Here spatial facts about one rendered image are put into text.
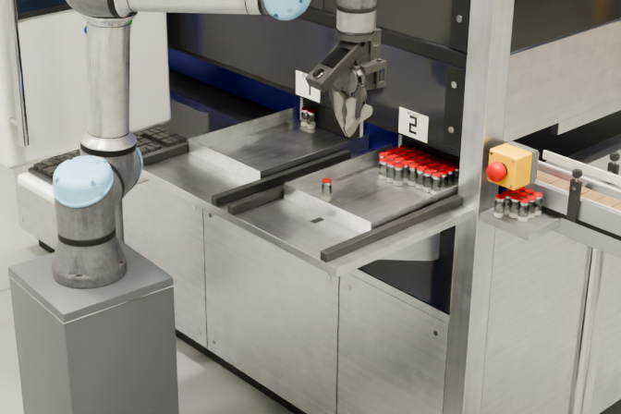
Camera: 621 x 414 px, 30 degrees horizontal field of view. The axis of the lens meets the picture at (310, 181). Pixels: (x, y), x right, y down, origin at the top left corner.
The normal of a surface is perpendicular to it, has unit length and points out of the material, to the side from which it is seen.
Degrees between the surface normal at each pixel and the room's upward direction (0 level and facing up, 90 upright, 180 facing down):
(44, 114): 90
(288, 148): 0
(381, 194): 0
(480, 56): 90
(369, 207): 0
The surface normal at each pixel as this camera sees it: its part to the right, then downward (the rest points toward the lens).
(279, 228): 0.01, -0.91
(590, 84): 0.68, 0.30
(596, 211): -0.73, 0.26
